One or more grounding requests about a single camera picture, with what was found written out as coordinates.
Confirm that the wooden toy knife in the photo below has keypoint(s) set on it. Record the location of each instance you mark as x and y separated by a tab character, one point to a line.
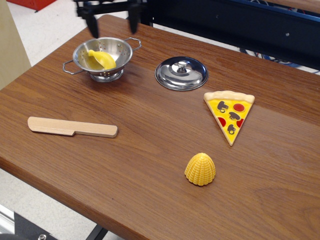
70	128

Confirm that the black table leg bracket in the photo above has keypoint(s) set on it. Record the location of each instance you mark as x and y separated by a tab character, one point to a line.
17	227

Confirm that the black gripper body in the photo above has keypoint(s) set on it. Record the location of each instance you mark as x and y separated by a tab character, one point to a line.
88	8

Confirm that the yellow toy corn piece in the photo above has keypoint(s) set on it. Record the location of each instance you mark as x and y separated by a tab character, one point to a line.
200	170

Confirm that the small steel colander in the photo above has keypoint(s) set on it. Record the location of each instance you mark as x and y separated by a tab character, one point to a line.
120	50

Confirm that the dark blue metal frame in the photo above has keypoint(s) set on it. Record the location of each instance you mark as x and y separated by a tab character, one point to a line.
263	28

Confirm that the yellow toy banana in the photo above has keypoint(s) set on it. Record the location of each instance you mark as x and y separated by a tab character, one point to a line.
103	58

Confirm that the red box on floor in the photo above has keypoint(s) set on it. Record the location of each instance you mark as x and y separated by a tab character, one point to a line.
36	5

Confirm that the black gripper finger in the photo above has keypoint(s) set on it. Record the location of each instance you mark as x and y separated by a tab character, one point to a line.
92	24
133	17

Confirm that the beige wooden panel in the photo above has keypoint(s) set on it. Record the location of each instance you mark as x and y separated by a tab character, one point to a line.
13	57

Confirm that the steel pot lid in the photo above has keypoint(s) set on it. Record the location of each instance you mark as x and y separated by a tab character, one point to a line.
181	73

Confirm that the toy pizza slice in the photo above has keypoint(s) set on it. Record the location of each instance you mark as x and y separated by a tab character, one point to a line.
230	110

